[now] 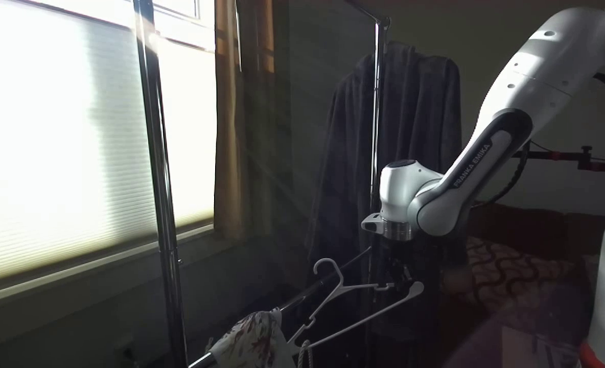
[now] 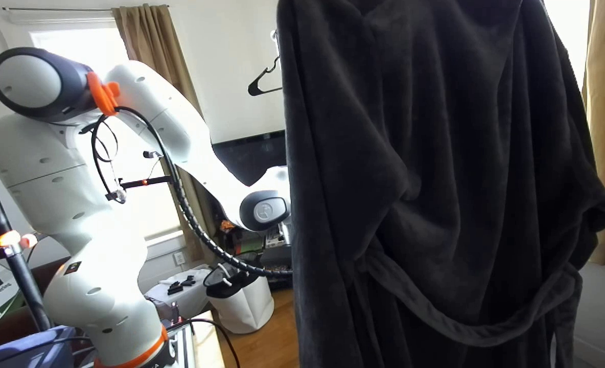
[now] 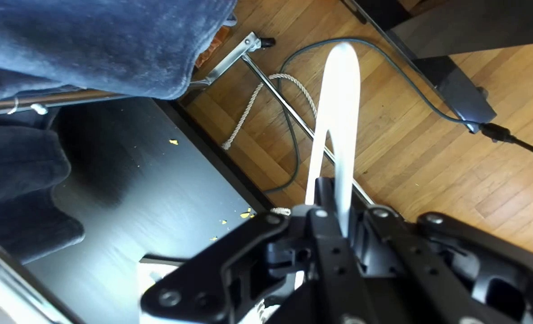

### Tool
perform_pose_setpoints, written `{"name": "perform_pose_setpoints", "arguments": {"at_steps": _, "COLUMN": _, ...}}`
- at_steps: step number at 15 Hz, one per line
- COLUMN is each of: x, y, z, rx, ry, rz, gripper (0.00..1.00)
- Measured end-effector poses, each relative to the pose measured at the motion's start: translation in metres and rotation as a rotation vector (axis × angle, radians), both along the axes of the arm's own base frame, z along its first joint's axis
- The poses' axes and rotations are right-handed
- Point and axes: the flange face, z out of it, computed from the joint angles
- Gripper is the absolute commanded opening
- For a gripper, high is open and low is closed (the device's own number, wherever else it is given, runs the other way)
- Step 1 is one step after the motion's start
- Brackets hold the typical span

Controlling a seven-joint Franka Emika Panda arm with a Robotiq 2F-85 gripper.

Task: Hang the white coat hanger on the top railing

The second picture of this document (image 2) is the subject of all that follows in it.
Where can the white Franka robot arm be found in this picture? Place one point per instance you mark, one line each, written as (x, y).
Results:
(79, 206)

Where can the dark slim coat hanger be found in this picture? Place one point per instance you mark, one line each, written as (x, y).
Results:
(255, 90)

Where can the black flat screen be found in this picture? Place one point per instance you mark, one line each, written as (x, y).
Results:
(251, 157)

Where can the white fabric bin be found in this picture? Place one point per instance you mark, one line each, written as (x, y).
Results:
(243, 308)

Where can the dark fleece bathrobe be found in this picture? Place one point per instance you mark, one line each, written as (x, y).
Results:
(437, 191)

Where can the grey tray with black items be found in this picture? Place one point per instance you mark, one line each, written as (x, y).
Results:
(177, 289)

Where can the black tripod pole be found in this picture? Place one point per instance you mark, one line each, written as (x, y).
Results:
(8, 259)

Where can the blue plastic case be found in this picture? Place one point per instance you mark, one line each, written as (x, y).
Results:
(23, 348)

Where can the black red mount rod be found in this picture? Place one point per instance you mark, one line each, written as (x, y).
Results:
(146, 183)

